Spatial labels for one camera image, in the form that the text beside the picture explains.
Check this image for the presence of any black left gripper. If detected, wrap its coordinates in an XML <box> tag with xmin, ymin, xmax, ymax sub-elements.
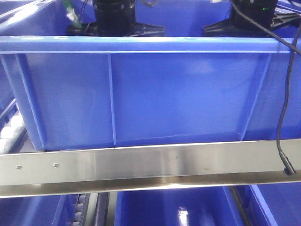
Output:
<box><xmin>65</xmin><ymin>0</ymin><xmax>165</xmax><ymax>37</ymax></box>

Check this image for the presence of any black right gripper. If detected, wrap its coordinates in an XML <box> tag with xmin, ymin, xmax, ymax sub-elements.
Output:
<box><xmin>202</xmin><ymin>0</ymin><xmax>301</xmax><ymax>37</ymax></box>

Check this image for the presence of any blue bin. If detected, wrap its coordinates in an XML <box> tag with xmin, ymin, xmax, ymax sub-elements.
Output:
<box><xmin>250</xmin><ymin>183</ymin><xmax>301</xmax><ymax>226</ymax></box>
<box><xmin>0</xmin><ymin>195</ymin><xmax>66</xmax><ymax>226</ymax></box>
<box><xmin>114</xmin><ymin>186</ymin><xmax>243</xmax><ymax>226</ymax></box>

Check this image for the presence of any blue bin lower middle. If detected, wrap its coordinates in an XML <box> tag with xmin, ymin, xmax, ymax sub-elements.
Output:
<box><xmin>114</xmin><ymin>186</ymin><xmax>243</xmax><ymax>226</ymax></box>

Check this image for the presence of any blue bin lower right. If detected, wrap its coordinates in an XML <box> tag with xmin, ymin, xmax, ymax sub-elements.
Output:
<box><xmin>250</xmin><ymin>183</ymin><xmax>301</xmax><ymax>226</ymax></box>

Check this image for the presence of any white roller track far left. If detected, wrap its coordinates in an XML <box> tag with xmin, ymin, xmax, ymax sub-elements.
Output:
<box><xmin>0</xmin><ymin>111</ymin><xmax>25</xmax><ymax>154</ymax></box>

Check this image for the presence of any blue bin lower left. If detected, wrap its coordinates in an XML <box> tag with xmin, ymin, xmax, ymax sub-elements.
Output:
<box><xmin>0</xmin><ymin>195</ymin><xmax>66</xmax><ymax>226</ymax></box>

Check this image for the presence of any steel front frame rail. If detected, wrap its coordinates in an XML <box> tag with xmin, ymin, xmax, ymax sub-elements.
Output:
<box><xmin>0</xmin><ymin>139</ymin><xmax>301</xmax><ymax>197</ymax></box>

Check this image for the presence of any black cable with plug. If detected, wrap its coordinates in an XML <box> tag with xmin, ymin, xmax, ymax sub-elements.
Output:
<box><xmin>229</xmin><ymin>0</ymin><xmax>301</xmax><ymax>175</ymax></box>

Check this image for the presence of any large blue plastic box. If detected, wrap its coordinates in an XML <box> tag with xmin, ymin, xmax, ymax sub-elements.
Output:
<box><xmin>0</xmin><ymin>0</ymin><xmax>290</xmax><ymax>150</ymax></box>

